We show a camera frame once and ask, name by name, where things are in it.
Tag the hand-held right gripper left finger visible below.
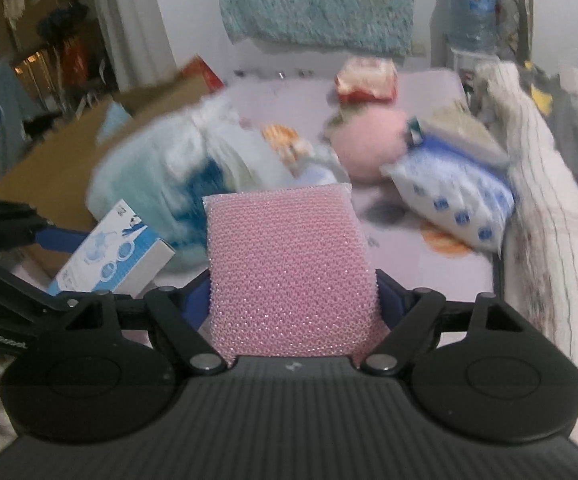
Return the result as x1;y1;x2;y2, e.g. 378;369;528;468
64;270;227;376

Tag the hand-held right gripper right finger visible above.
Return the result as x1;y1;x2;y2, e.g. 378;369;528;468
360;269;530;376

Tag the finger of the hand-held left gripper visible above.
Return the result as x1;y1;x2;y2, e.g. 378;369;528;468
0;252;82;313
0;196;94;257

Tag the blue white carton box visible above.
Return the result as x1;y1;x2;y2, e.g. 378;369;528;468
46;199;176;297

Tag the brown cardboard box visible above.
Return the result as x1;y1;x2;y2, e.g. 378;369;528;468
0;67;220;281

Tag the pink mesh sponge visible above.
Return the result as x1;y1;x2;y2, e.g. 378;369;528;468
203;182;391;358

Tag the clear pack of yellow cloths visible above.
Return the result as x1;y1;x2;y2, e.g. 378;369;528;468
421;102;512;167

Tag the light blue soft packet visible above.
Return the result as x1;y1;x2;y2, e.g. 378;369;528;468
96;100;135;143

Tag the purple printed mat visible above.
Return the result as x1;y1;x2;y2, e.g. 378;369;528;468
219;67;507;361

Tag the light blue plastic bag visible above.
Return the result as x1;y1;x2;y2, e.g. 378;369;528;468
85;125;210;271

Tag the blue white patterned packet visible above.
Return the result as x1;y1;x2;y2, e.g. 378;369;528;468
380;147;516;253

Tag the small white bottle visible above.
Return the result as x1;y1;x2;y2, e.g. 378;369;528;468
299;152;350;186

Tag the white blue-print plastic bag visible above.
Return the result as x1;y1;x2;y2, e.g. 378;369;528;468
189;97;290;191

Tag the pink plush ball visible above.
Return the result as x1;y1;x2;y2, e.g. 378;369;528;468
330;107;410;181

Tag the dark blue small item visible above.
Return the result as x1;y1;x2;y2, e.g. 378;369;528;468
406;116;426;148

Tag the white striped towel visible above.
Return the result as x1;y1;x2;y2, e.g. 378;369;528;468
469;60;578;463

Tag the orange white small packet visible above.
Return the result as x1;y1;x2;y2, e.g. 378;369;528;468
261;124;316;163

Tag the gold tin box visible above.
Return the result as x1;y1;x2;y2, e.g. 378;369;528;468
325;107;355;128

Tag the cluttered storage rack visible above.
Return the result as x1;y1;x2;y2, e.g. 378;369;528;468
0;0;115;111

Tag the red printed bag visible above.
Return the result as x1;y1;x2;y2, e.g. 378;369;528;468
179;55;225;92

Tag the red wet wipes packet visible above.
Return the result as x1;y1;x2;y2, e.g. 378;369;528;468
334;57;399;103

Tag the white curtain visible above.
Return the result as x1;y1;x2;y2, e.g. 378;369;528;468
86;0;177;93

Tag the white water dispenser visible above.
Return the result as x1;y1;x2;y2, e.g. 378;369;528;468
451;47;494;86

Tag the large blue water bottle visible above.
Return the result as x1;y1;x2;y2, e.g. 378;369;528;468
444;0;500;53

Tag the patterned folded board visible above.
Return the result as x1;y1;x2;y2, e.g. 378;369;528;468
494;0;534;63

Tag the blue floral wall cloth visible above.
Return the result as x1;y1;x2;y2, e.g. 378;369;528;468
215;0;434;57

